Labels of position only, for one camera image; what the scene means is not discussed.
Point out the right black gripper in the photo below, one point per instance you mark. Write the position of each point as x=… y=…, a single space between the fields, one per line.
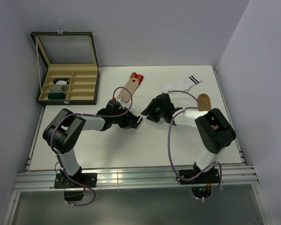
x=147 y=111

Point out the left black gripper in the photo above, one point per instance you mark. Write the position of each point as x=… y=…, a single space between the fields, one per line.
x=122 y=110

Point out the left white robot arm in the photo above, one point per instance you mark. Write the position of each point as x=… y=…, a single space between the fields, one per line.
x=64 y=130

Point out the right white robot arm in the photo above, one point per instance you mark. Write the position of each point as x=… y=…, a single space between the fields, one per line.
x=215 y=131

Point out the beige reindeer sock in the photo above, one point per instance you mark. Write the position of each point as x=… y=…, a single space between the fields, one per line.
x=131 y=86

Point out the white striped sock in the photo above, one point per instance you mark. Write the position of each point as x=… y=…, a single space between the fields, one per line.
x=182 y=85

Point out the brown sock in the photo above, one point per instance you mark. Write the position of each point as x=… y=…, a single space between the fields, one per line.
x=204 y=104

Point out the black white rolled sock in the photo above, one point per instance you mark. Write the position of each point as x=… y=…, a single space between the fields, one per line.
x=61 y=81

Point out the grey rolled sock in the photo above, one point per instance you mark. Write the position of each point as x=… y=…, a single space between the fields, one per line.
x=57 y=88

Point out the dark green rolled sock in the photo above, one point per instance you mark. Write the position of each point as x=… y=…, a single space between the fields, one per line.
x=56 y=96

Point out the black compartment storage box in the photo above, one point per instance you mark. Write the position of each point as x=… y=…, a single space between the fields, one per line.
x=68 y=55

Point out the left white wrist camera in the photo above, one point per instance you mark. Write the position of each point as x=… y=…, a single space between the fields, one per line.
x=122 y=100

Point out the aluminium mounting rail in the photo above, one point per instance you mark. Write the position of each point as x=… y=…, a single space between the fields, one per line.
x=149 y=177

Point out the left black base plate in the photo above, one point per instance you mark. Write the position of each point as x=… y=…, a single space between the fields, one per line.
x=74 y=189

